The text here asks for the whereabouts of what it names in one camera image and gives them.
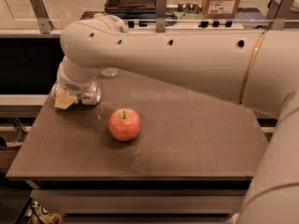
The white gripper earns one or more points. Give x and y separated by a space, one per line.
76 86

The white green 7up can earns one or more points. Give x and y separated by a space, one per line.
90 97

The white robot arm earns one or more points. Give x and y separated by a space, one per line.
258 69

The clear plastic water bottle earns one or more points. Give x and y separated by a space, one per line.
108 72

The red apple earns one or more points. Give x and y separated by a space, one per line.
124 124

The items under table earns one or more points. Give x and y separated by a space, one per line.
37 214

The brown cardboard box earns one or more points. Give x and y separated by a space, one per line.
219 9

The left metal railing bracket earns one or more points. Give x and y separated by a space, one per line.
44 23

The metal railing bracket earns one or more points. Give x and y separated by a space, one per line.
160 15
277 14
44 23

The middle metal railing bracket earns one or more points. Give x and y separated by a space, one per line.
160 15

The right metal railing bracket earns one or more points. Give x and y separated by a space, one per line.
277 14

